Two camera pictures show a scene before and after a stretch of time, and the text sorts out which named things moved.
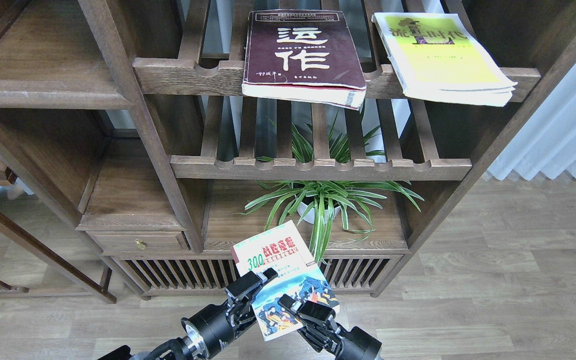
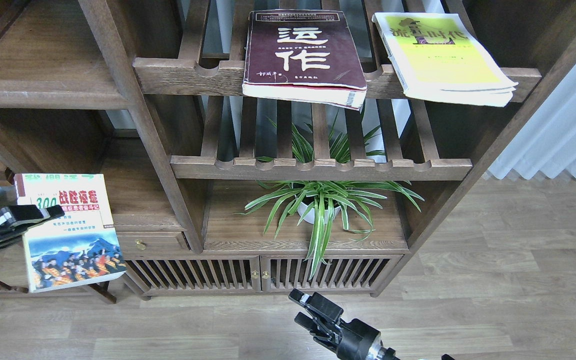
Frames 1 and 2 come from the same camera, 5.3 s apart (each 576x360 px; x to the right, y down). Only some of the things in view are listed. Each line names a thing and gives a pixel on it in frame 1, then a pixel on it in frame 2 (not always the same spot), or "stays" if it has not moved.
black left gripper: (216, 324) → (14, 214)
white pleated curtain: (568, 134) stays
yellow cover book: (439, 57) stays
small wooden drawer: (122, 242) stays
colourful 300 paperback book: (286, 249) → (81, 246)
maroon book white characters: (307, 56) stays
